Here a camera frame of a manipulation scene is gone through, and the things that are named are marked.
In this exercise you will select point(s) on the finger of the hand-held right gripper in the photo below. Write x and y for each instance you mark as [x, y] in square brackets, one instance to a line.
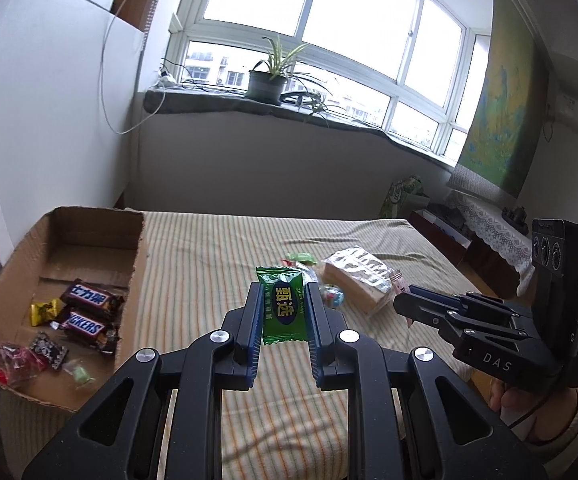
[461, 300]
[419, 310]

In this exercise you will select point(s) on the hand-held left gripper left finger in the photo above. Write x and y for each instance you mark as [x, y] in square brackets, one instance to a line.
[255, 332]

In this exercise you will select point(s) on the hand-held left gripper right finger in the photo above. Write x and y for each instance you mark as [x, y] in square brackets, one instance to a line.
[315, 337]

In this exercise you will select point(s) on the green candy packet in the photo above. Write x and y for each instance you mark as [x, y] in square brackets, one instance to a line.
[284, 310]
[301, 258]

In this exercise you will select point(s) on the small colourful candy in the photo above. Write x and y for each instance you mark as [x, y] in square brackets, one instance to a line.
[334, 296]

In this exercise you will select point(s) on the clear packaged sliced bread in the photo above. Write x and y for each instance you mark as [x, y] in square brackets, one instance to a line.
[359, 280]

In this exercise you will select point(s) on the brown chocolate bar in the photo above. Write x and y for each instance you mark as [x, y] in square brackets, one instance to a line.
[81, 329]
[91, 297]

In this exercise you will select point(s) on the small light green candy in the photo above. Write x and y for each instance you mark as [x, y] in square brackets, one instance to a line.
[80, 375]

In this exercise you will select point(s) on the black patterned snack packet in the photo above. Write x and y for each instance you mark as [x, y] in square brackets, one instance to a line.
[49, 351]

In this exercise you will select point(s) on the small yellow candy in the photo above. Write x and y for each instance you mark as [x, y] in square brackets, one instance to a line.
[44, 312]

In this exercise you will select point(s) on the red dried fruit packet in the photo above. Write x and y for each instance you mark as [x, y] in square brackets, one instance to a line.
[11, 362]

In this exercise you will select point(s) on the person's right hand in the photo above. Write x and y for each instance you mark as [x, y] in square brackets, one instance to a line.
[524, 410]

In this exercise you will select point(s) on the dark wooden cabinet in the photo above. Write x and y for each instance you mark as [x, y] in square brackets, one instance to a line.
[489, 265]

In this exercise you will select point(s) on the red cardboard box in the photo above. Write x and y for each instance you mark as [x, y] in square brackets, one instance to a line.
[439, 230]

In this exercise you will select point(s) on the white lace cloth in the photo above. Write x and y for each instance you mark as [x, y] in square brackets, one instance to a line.
[494, 230]

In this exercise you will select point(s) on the striped cloth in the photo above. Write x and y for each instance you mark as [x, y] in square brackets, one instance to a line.
[219, 260]

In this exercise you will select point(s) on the dark figurine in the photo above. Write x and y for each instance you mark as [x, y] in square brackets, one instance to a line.
[515, 217]

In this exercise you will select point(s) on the green paper bag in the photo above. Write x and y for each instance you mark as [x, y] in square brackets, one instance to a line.
[401, 195]

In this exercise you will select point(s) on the small spider plant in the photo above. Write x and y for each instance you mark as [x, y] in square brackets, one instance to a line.
[319, 105]

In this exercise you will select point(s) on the grey windowsill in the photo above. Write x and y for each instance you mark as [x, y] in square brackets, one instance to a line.
[194, 102]

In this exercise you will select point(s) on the potted spider plant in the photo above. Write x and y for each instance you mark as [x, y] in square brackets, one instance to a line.
[264, 87]

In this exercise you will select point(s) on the white power strip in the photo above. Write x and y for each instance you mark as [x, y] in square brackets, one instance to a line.
[166, 80]

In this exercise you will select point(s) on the window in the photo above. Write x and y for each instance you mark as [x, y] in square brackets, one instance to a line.
[359, 20]

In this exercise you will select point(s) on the white cabinet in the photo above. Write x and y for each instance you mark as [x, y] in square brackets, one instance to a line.
[44, 110]

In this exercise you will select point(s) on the wall map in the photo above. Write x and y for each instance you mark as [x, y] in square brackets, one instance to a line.
[504, 85]

